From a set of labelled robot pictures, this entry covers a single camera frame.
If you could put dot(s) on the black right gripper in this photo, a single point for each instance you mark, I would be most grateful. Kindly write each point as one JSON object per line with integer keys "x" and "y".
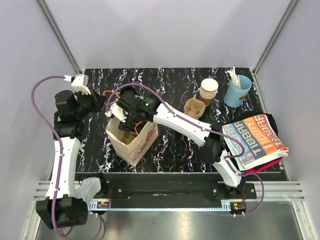
{"x": 126, "y": 127}

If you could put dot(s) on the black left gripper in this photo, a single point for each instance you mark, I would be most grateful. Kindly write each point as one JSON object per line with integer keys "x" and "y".
{"x": 98, "y": 101}

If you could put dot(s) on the paper bag orange handles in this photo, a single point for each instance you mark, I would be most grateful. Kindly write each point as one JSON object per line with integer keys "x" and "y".
{"x": 129, "y": 147}

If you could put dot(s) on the pulp cup carrier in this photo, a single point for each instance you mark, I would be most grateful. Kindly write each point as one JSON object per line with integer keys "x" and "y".
{"x": 194, "y": 108}

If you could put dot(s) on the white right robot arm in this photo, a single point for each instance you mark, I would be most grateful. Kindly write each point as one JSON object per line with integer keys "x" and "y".
{"x": 209, "y": 141}

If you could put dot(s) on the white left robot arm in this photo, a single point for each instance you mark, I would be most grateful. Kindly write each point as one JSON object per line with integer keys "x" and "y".
{"x": 64, "y": 205}

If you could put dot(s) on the stack of paper cups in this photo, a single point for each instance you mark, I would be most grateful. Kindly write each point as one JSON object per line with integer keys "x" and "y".
{"x": 208, "y": 90}

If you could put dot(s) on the blue cup holder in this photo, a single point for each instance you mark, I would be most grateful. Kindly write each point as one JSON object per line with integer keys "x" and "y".
{"x": 234, "y": 96}

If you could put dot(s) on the wrapped stirrers in holder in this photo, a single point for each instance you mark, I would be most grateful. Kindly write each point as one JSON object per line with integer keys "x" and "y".
{"x": 234, "y": 77}

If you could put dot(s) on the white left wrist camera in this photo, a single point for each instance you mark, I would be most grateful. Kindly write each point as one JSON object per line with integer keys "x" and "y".
{"x": 79, "y": 83}

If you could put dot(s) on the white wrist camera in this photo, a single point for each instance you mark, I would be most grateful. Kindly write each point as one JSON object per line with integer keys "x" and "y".
{"x": 118, "y": 112}
{"x": 79, "y": 83}

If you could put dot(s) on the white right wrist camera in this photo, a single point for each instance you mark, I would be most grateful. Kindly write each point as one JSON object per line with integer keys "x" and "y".
{"x": 118, "y": 112}

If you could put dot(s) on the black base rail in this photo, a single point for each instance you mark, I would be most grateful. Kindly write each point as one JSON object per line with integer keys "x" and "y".
{"x": 168, "y": 191}

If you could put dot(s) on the aluminium frame post left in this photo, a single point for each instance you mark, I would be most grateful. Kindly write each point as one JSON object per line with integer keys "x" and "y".
{"x": 58, "y": 34}

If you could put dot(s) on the aluminium frame post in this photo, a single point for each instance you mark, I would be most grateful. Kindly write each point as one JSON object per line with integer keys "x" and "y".
{"x": 58, "y": 34}
{"x": 277, "y": 32}

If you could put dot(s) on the aluminium frame post right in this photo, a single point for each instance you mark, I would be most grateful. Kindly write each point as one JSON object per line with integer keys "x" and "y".
{"x": 277, "y": 32}

